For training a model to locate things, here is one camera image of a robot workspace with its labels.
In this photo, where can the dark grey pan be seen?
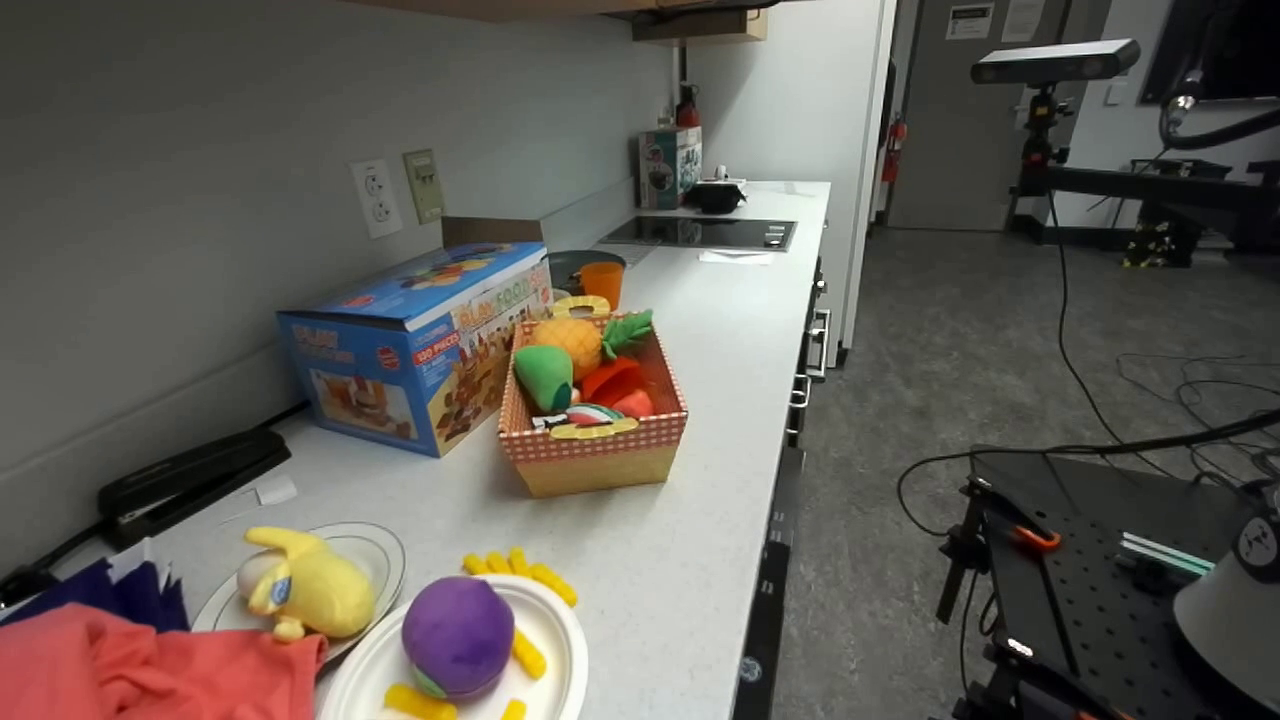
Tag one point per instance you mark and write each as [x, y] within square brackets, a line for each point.
[569, 266]

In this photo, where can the beige wall switch plate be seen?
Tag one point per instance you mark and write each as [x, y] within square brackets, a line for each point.
[424, 185]

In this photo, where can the black induction cooktop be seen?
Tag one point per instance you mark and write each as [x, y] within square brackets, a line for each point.
[705, 234]

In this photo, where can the orange plastic cup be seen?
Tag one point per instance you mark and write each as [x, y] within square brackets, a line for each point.
[600, 278]

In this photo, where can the black stapler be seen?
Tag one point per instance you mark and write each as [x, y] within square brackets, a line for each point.
[174, 488]

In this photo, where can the blue play food box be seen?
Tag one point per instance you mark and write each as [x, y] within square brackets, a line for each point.
[419, 357]

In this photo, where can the black stereo camera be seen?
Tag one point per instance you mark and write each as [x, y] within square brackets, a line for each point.
[1058, 62]

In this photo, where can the white paper plate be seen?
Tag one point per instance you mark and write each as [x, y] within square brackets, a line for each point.
[543, 620]

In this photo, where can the white wall outlet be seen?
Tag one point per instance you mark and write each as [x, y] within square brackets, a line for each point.
[379, 199]

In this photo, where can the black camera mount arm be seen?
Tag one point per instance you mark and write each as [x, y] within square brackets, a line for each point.
[1178, 207]

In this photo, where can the green plush vegetable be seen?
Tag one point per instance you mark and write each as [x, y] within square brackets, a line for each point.
[544, 377]

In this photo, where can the checkered toy food basket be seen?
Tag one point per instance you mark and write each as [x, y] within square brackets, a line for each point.
[623, 438]

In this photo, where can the pink red towel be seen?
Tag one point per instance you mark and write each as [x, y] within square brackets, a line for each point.
[93, 666]

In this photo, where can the purple plush ball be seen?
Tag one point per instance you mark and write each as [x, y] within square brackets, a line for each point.
[457, 639]

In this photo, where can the orange plush fruit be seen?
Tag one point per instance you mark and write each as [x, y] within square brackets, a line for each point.
[576, 336]

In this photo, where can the yellow plush toy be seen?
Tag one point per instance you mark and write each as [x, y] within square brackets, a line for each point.
[303, 585]

